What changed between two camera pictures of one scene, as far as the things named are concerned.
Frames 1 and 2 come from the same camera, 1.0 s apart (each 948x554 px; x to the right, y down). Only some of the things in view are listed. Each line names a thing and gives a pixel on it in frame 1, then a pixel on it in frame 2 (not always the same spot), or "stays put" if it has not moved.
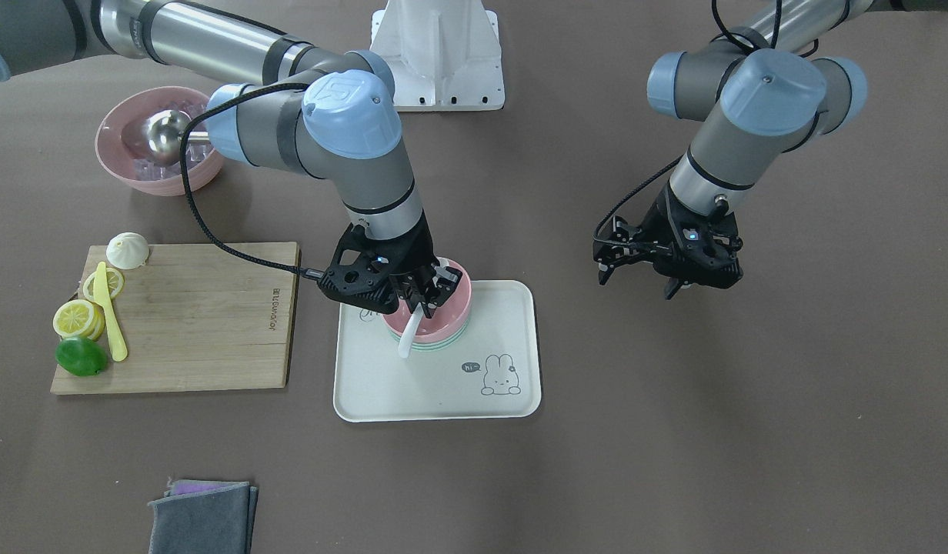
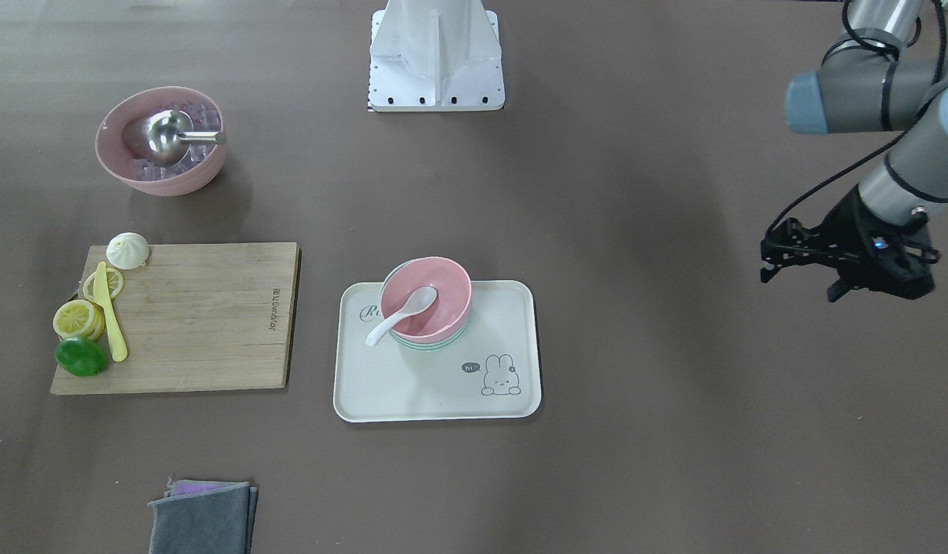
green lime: [81, 357] stays put
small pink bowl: [446, 319] stays put
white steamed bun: [128, 251] stays put
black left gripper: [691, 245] to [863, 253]
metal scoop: [163, 134] stays put
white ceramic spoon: [411, 329] to [418, 300]
